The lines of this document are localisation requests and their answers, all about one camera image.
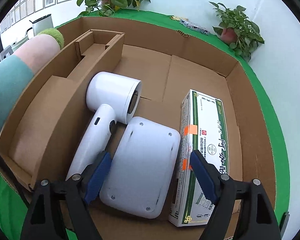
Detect grey chair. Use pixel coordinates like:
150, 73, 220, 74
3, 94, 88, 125
0, 31, 15, 72

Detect large cardboard tissue box tray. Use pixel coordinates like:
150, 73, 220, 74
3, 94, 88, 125
0, 17, 281, 239

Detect pastel striped plush pillow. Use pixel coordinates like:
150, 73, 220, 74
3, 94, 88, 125
0, 28, 64, 132

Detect small brown cardboard insert box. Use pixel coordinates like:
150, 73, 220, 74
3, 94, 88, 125
0, 30, 124, 190

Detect yellow small object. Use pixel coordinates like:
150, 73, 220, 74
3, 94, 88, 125
170, 16, 189, 21

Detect white hair dryer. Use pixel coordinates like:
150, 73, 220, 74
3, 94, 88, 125
66, 72, 142, 179

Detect green tablecloth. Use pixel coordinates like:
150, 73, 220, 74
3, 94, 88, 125
0, 8, 291, 240

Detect right potted green plant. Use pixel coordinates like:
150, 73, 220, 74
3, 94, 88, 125
210, 2, 264, 62

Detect black phone on table edge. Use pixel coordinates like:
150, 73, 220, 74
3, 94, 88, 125
279, 211, 290, 237

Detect white mug with black lid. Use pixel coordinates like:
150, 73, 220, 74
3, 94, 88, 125
25, 14, 53, 36

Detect patterned small pouch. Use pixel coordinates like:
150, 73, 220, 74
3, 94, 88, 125
179, 19, 210, 35

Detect white green medicine box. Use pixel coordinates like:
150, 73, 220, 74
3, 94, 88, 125
169, 89, 229, 227

